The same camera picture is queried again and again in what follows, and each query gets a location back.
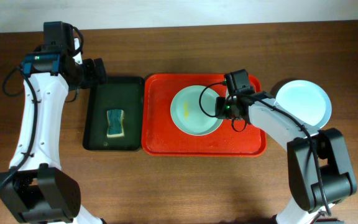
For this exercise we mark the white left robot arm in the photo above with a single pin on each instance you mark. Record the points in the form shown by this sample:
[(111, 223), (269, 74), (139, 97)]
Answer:
[(35, 189)]

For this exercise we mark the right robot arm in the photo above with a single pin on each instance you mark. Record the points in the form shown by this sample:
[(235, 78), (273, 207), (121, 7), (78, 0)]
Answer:
[(320, 172)]

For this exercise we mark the light blue plate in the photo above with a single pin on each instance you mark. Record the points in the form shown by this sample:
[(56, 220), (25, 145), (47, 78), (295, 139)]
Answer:
[(307, 101)]

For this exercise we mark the pale green plate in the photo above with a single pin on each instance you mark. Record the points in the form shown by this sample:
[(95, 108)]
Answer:
[(186, 112)]

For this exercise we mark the green and yellow sponge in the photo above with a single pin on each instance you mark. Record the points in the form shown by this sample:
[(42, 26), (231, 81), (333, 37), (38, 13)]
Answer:
[(115, 118)]

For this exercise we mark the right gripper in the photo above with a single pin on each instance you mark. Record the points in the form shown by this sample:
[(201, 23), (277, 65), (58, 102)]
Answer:
[(223, 112)]

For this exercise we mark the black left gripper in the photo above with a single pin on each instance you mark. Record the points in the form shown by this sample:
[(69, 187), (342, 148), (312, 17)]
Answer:
[(97, 71)]

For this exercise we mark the red serving tray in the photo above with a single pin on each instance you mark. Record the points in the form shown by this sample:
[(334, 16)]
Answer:
[(161, 137)]

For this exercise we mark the black water tray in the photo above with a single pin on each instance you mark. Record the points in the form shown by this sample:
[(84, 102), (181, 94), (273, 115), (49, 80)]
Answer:
[(119, 93)]

